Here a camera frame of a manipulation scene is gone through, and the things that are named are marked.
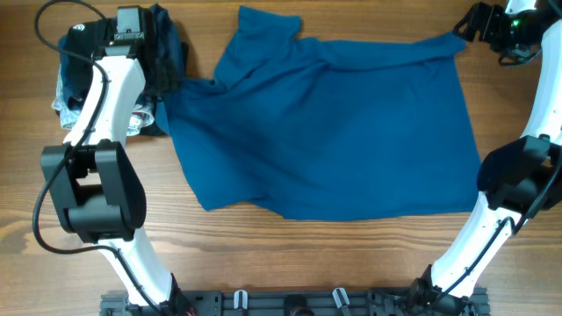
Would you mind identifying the blue polo shirt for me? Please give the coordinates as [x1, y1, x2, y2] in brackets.
[156, 6, 480, 221]

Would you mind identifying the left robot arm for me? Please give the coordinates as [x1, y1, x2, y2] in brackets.
[32, 6, 196, 315]

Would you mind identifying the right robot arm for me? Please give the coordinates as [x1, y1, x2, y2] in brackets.
[400, 1, 561, 315]

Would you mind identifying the black folded garment at bottom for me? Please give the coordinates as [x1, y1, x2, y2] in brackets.
[140, 42, 189, 137]

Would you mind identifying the navy folded shirt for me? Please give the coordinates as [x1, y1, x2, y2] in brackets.
[58, 4, 188, 110]

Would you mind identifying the black folded shirt with logo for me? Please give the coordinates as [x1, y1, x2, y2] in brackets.
[59, 18, 117, 101]

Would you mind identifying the right black cable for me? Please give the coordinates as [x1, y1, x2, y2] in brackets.
[434, 144, 562, 304]

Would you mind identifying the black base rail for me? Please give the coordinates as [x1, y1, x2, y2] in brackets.
[99, 287, 491, 316]

